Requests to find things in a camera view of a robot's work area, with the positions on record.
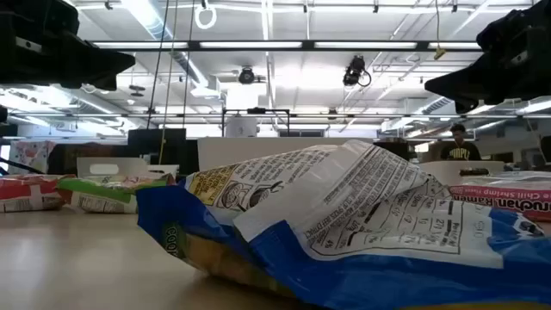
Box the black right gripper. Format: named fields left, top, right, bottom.
left=424, top=0, right=551, bottom=115

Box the white hanging ring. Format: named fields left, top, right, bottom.
left=194, top=3, right=218, bottom=31

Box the black overhead camera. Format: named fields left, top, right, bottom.
left=342, top=54, right=372, bottom=88

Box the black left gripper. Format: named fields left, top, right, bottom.
left=0, top=0, right=137, bottom=92

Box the black overhead light bar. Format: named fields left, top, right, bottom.
left=88, top=40, right=483, bottom=53

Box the yellow hanging cord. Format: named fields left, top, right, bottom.
left=433, top=0, right=447, bottom=61

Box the patterned cardboard box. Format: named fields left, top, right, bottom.
left=8, top=139, right=57, bottom=175

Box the silver ventilation duct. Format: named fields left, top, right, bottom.
left=424, top=96, right=455, bottom=115
left=122, top=0, right=223, bottom=100

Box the white plastic bin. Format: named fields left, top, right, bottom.
left=197, top=136, right=375, bottom=172
left=418, top=160, right=505, bottom=187
left=76, top=157, right=180, bottom=180

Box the black monitor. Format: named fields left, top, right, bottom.
left=127, top=127, right=188, bottom=157

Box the black hanging cable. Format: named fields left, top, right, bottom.
left=145, top=0, right=171, bottom=130
left=183, top=0, right=195, bottom=129

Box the yellowish hanging cable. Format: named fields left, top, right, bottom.
left=158, top=0, right=179, bottom=165

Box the white cylinder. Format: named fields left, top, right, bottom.
left=225, top=115, right=258, bottom=139

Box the blue Maruchan ramen pack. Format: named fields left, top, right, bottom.
left=136, top=138, right=551, bottom=310

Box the lime chili shrimp ramen pack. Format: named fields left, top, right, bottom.
left=449, top=183, right=551, bottom=224
left=55, top=173, right=177, bottom=215

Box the round black ceiling fixture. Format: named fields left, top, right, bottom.
left=238, top=65, right=257, bottom=85

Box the person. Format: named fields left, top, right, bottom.
left=439, top=123, right=482, bottom=162

